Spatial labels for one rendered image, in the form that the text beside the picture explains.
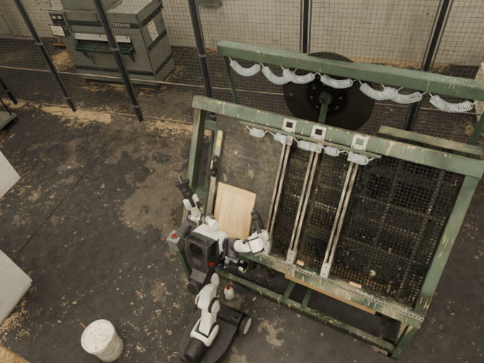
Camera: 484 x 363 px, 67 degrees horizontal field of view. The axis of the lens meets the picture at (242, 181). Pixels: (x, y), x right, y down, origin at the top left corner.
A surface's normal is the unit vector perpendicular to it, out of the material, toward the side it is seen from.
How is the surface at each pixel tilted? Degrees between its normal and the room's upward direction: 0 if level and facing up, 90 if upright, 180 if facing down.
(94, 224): 0
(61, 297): 0
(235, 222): 59
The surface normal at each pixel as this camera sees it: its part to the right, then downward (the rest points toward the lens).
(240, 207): -0.45, 0.22
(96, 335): -0.09, -0.68
